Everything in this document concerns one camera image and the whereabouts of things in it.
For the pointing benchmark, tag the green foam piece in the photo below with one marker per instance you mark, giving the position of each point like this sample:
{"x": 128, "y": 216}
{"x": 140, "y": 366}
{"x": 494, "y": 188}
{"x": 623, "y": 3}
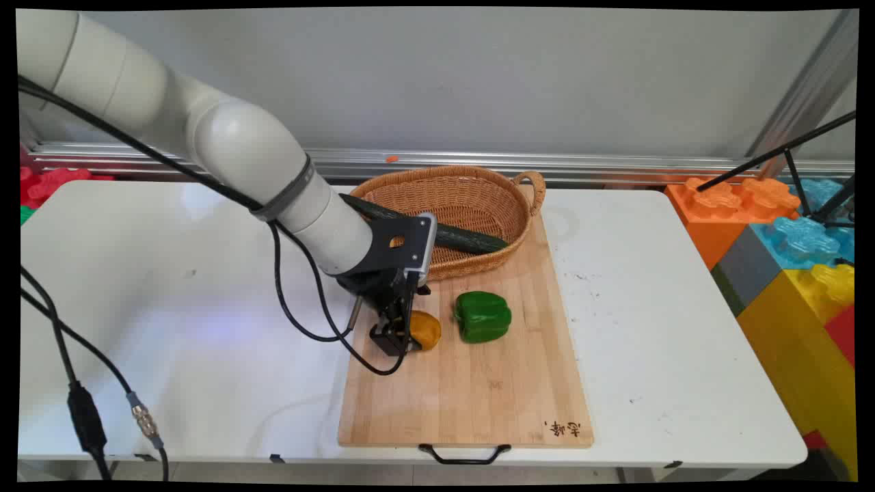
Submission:
{"x": 26, "y": 214}

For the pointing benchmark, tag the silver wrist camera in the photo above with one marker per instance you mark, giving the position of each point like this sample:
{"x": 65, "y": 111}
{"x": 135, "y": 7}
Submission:
{"x": 428, "y": 246}

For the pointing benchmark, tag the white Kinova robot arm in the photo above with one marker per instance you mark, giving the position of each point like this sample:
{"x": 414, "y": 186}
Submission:
{"x": 239, "y": 143}

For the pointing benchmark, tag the green bell pepper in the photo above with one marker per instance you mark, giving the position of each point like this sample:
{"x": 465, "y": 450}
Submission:
{"x": 482, "y": 318}

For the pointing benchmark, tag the dark green cucumber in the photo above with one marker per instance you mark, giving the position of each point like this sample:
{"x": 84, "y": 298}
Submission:
{"x": 472, "y": 240}

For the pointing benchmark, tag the blue foam block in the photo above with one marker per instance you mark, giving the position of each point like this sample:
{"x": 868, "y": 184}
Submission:
{"x": 803, "y": 239}

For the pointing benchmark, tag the red foam block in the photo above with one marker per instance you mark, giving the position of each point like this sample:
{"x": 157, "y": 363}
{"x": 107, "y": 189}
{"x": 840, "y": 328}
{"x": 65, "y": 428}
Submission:
{"x": 844, "y": 335}

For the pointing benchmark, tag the colourful giant toy blocks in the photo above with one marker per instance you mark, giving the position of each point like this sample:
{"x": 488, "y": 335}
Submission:
{"x": 800, "y": 355}

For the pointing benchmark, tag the black tripod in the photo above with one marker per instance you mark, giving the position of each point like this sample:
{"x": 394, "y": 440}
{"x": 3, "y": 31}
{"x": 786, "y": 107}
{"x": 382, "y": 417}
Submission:
{"x": 786, "y": 147}

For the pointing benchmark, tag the aluminium frame post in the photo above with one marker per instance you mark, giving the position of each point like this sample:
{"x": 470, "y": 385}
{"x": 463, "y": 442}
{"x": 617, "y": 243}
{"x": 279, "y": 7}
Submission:
{"x": 806, "y": 89}

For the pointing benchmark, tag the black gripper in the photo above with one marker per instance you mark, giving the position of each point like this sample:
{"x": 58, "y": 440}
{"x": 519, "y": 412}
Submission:
{"x": 376, "y": 287}

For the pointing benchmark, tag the orange foam block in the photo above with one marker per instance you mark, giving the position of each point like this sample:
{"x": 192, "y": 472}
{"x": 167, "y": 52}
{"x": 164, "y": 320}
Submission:
{"x": 714, "y": 212}

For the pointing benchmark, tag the woven wicker basket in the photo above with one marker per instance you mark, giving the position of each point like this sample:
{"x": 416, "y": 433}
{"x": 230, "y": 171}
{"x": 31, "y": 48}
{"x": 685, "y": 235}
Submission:
{"x": 465, "y": 198}

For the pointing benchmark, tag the grey foam block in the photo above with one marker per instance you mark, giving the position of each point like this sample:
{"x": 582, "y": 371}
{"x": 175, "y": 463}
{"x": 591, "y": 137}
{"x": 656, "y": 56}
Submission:
{"x": 748, "y": 270}

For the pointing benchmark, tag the aluminium wall rail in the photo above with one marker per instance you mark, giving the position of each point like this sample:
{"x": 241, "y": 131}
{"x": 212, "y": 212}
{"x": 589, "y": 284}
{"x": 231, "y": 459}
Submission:
{"x": 615, "y": 164}

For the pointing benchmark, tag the red foam puzzle pieces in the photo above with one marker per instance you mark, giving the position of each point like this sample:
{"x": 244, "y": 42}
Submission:
{"x": 51, "y": 183}

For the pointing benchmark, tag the orange yellow round fruit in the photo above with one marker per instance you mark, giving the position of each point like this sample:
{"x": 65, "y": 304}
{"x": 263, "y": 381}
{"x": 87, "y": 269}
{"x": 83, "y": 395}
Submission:
{"x": 427, "y": 331}

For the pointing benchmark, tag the bamboo cutting board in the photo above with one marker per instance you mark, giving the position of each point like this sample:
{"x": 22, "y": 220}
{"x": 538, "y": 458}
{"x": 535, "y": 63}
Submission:
{"x": 478, "y": 396}

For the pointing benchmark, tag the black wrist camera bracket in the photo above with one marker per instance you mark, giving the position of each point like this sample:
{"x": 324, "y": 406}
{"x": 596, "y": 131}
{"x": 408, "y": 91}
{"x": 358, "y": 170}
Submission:
{"x": 396, "y": 253}

